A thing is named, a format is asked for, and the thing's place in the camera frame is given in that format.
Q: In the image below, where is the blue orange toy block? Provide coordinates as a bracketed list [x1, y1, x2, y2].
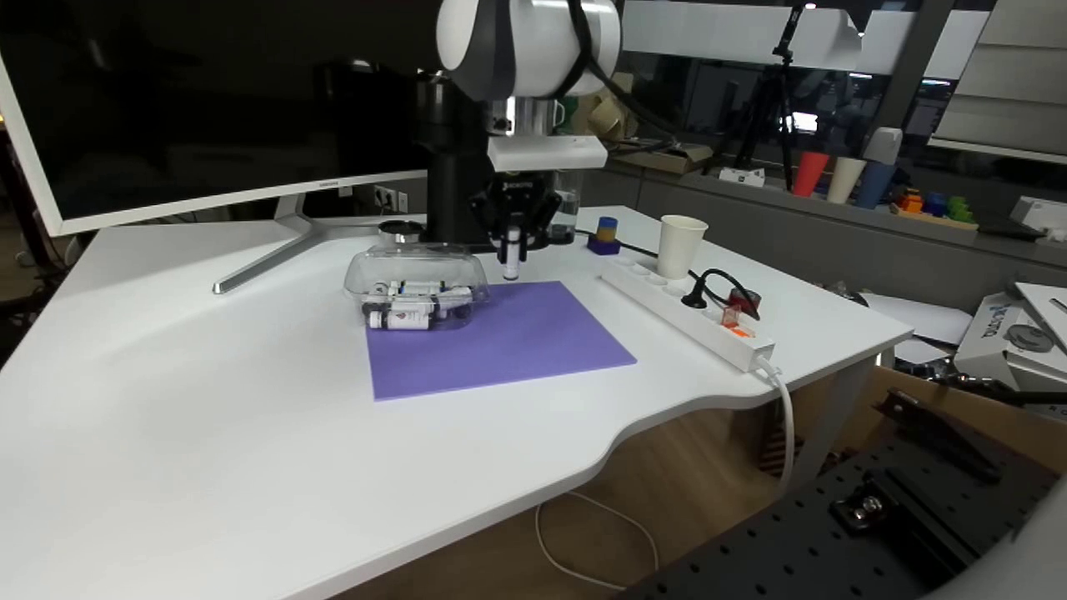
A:
[586, 212, 625, 261]

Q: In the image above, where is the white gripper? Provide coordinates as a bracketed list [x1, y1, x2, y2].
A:
[484, 129, 615, 268]

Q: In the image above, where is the black plug with cable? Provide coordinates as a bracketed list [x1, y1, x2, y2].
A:
[682, 268, 764, 315]

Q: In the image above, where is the white power cable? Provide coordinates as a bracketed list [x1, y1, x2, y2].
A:
[753, 358, 802, 489]

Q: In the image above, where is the blue plastic cup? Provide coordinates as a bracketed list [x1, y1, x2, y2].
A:
[851, 161, 901, 212]

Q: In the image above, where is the white sachet in bowl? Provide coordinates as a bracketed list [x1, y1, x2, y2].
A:
[379, 301, 438, 335]

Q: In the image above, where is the black camera tripod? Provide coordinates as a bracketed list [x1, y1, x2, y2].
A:
[753, 0, 821, 194]

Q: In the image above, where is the purple mat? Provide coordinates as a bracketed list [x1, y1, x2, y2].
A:
[365, 277, 641, 404]

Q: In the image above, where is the cardboard box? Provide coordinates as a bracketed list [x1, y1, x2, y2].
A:
[586, 68, 641, 161]

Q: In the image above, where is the black perforated breadboard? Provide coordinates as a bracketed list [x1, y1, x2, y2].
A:
[628, 448, 1053, 600]

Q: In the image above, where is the white plastic cup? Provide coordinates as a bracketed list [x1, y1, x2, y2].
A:
[824, 155, 868, 207]

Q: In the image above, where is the white power strip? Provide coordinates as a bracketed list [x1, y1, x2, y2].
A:
[597, 261, 779, 377]

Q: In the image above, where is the thin white cable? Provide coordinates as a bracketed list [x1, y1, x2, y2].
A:
[531, 486, 663, 597]

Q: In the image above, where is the white computer monitor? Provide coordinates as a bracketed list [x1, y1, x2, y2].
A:
[0, 0, 516, 301]

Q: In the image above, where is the white paper cup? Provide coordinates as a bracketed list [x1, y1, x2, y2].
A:
[657, 212, 711, 284]

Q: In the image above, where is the red plastic cup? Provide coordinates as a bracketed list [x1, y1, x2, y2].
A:
[792, 151, 833, 201]

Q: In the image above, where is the clear water tank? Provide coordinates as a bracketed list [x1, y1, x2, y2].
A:
[551, 171, 589, 245]

